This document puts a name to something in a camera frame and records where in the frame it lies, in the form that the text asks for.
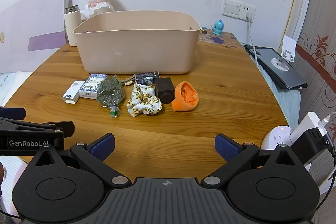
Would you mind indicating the white bedding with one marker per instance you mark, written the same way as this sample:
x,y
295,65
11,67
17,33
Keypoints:
x,y
10,85

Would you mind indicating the small black box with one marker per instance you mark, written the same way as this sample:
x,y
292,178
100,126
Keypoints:
x,y
164,90

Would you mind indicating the floral table cloth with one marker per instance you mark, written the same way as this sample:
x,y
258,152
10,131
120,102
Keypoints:
x,y
223,40

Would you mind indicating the white thermos bottle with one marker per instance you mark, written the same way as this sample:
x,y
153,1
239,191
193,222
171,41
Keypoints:
x,y
71,27

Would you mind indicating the blue toy figure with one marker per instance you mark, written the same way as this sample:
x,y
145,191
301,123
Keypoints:
x,y
218,27

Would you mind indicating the white phone stand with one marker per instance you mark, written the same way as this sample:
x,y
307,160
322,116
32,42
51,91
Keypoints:
x,y
288,46

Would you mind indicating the light blue bedsheet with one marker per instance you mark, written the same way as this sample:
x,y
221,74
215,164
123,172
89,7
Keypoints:
x,y
283,104

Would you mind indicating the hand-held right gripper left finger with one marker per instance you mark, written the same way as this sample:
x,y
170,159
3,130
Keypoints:
x,y
103,147

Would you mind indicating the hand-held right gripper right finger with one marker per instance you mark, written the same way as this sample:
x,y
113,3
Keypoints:
x,y
226,147

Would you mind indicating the dark grey laptop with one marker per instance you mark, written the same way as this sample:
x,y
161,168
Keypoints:
x,y
267,62

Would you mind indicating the floral hair scrunchie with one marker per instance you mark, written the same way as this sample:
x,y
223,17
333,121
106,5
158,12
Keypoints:
x,y
143,103

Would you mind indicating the dark printed box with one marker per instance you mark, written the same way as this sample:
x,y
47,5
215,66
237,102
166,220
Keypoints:
x,y
145,78

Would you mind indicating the orange cloth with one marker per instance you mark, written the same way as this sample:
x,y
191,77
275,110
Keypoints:
x,y
186,98

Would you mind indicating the round white power strip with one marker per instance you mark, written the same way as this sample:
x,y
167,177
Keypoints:
x,y
275,138

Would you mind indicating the small white box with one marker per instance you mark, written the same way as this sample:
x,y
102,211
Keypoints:
x,y
73,92

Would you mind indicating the white wall socket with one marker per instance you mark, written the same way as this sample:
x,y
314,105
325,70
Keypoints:
x,y
242,7

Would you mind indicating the pink plastic storage bin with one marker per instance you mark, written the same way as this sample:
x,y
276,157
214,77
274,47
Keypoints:
x,y
136,50

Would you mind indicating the white wall switch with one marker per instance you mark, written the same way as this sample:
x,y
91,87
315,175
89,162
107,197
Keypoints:
x,y
231,7

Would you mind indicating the white charger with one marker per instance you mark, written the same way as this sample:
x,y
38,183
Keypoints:
x,y
309,121

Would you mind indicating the blue patterned white box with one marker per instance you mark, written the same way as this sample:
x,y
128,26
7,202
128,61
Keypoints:
x,y
89,87

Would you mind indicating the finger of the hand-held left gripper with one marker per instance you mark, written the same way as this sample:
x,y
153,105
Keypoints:
x,y
39,127
11,113

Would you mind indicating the black power adapter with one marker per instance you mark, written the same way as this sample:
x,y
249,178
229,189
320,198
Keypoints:
x,y
307,143

